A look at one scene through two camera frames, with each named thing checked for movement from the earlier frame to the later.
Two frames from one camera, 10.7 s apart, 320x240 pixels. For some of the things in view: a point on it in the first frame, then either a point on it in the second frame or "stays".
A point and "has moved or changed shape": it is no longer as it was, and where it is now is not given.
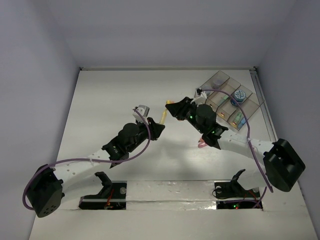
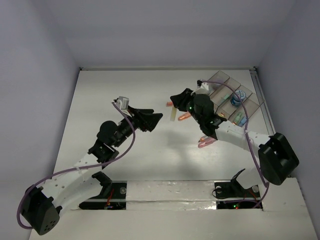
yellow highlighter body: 164,116 has moved or changed shape
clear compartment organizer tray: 225,105 stays
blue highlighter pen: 241,123 stays
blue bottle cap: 239,96 stays
